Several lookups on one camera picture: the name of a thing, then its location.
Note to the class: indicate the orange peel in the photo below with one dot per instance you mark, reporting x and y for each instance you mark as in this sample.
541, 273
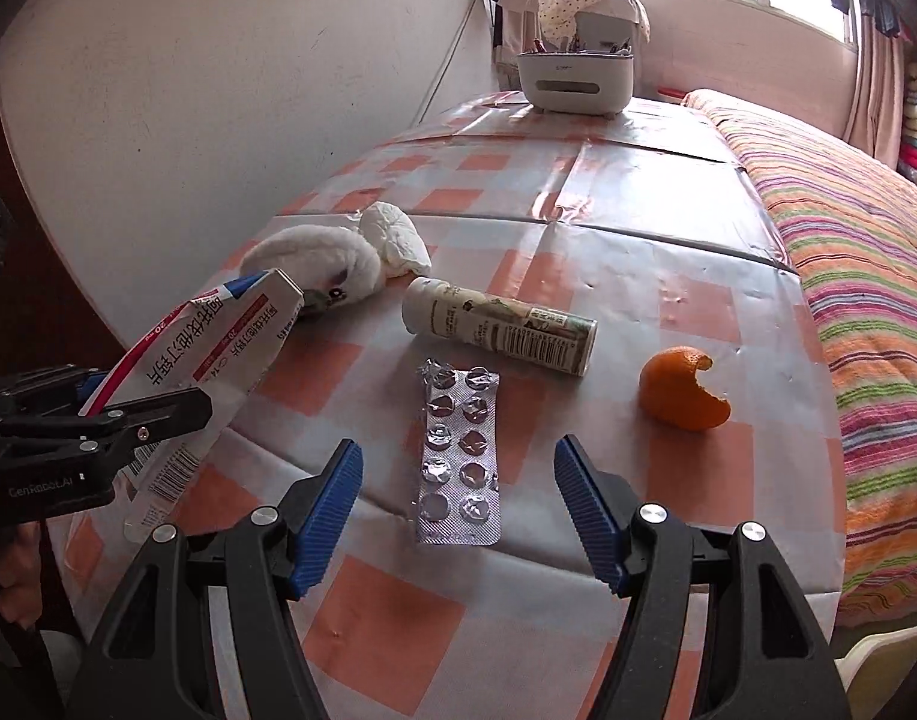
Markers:
672, 390

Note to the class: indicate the pink curtain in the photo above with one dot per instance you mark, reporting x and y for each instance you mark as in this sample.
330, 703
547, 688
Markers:
875, 82

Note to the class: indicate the white tissue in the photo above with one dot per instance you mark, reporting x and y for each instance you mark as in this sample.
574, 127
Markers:
395, 240

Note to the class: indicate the white medicine box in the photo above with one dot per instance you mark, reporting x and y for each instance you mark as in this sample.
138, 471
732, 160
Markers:
226, 337

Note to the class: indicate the person's left hand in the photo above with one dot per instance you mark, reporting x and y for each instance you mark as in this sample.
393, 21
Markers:
17, 577

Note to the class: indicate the white appliance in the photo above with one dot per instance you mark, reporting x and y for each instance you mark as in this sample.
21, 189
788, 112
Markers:
612, 30

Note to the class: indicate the checked tablecloth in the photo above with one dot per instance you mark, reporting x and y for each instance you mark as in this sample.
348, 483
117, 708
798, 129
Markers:
578, 277

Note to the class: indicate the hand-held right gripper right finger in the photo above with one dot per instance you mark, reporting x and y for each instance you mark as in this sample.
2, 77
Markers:
590, 517

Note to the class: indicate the silver blister pack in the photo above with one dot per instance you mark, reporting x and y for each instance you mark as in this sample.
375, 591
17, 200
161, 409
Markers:
458, 457

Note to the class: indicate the red basin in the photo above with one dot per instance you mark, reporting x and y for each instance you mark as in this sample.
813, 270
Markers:
672, 92

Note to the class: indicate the printed tube bottle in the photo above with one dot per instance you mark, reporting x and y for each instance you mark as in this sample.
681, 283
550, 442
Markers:
496, 326

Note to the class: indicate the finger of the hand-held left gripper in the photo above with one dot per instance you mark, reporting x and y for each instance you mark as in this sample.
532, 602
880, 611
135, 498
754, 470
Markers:
158, 416
46, 390

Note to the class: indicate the striped bed blanket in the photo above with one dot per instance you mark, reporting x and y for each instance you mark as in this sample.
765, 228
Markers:
863, 277

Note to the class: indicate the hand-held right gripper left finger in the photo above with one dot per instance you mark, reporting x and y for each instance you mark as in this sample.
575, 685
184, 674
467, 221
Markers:
327, 517

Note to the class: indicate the white desktop organizer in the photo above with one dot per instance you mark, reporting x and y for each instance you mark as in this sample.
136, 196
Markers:
575, 82

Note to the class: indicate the white plush toy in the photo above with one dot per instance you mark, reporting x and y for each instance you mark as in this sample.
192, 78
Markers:
316, 255

